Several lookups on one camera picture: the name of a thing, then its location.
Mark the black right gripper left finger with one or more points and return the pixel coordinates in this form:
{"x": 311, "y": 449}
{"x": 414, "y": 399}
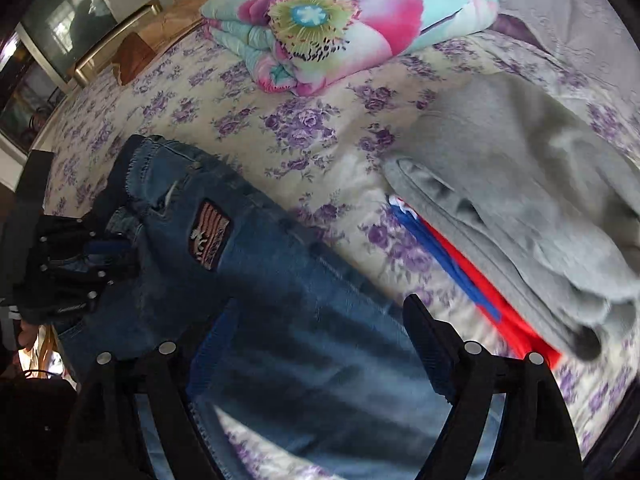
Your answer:
{"x": 140, "y": 370}

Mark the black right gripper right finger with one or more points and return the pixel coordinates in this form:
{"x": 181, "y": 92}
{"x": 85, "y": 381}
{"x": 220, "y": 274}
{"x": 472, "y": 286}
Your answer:
{"x": 536, "y": 437}

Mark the blue denim jeans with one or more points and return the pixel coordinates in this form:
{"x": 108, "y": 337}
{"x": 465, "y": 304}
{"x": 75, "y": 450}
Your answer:
{"x": 289, "y": 339}

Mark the folded red blue garment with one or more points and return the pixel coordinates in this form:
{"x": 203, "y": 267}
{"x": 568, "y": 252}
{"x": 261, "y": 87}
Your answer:
{"x": 519, "y": 336}

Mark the folded grey sweatpants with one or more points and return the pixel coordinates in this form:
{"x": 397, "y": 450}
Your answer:
{"x": 542, "y": 206}

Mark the wooden headboard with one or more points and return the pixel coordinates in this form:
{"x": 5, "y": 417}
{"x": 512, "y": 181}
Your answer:
{"x": 134, "y": 43}

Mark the purple floral bed sheet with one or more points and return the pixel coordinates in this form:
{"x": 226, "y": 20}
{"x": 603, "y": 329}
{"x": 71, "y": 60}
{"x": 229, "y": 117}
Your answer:
{"x": 321, "y": 159}

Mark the folded floral quilt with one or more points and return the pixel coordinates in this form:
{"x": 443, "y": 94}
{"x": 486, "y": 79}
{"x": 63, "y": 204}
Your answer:
{"x": 303, "y": 46}

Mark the grey lace bed cover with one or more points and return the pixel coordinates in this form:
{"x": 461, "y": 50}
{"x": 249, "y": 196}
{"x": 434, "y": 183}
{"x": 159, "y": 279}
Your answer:
{"x": 587, "y": 34}

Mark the window with white frame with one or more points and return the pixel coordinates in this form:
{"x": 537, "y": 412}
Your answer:
{"x": 41, "y": 40}

